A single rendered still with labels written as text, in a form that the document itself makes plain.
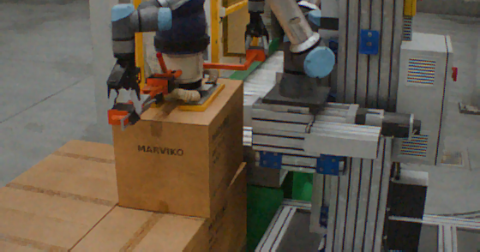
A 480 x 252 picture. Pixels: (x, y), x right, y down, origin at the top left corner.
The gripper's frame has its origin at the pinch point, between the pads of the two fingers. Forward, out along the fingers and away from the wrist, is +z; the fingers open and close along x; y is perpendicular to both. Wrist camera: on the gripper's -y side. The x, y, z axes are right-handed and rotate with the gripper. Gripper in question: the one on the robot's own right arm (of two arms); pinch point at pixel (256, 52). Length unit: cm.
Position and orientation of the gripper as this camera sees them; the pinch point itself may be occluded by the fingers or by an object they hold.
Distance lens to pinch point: 269.2
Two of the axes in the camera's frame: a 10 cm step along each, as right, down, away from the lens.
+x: 9.8, 0.7, -2.1
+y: -2.2, 3.2, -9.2
